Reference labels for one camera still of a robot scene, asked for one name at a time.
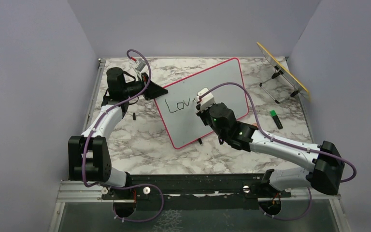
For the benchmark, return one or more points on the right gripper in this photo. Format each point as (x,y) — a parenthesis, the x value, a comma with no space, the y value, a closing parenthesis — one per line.
(202,113)

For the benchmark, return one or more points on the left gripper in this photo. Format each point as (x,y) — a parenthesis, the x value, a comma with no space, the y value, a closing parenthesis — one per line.
(154,91)

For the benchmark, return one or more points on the pink-framed whiteboard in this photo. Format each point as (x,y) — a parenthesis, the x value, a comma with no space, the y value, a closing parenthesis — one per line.
(178,108)

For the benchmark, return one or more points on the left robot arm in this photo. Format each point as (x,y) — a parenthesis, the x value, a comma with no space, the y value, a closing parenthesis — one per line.
(88,153)

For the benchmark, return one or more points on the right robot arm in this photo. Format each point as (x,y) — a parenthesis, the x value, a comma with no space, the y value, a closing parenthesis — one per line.
(318,166)

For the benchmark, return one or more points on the green black highlighter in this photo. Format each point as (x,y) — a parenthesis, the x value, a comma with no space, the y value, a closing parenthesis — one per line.
(276,119)

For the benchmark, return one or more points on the yellow-edged board on stand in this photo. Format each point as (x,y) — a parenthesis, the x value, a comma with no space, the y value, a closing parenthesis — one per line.
(281,71)

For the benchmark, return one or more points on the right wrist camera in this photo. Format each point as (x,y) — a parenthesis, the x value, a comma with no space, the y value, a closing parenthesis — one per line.
(204,99)

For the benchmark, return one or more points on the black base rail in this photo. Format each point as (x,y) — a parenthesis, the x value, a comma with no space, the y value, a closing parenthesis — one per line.
(195,192)

